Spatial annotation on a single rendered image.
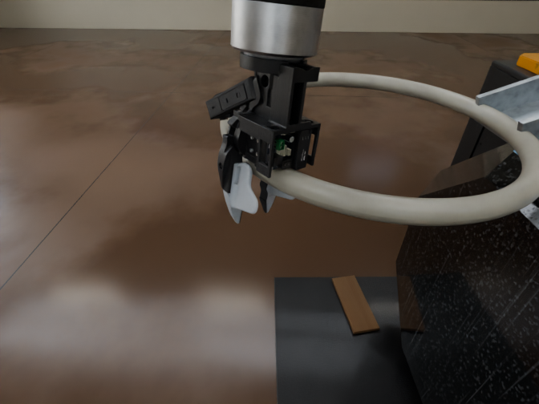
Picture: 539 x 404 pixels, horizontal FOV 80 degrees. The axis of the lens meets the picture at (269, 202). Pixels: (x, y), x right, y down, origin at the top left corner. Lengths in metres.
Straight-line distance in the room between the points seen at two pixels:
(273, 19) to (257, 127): 0.10
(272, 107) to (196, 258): 1.26
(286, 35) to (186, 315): 1.18
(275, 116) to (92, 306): 1.29
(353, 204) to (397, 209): 0.04
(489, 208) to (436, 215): 0.06
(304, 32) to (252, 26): 0.05
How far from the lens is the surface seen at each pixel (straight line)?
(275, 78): 0.34
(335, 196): 0.35
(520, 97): 0.76
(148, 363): 1.31
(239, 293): 1.40
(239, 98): 0.39
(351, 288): 1.41
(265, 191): 0.45
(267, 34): 0.33
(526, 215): 0.72
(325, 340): 1.28
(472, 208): 0.40
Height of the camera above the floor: 1.12
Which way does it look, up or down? 38 degrees down
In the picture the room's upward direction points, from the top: straight up
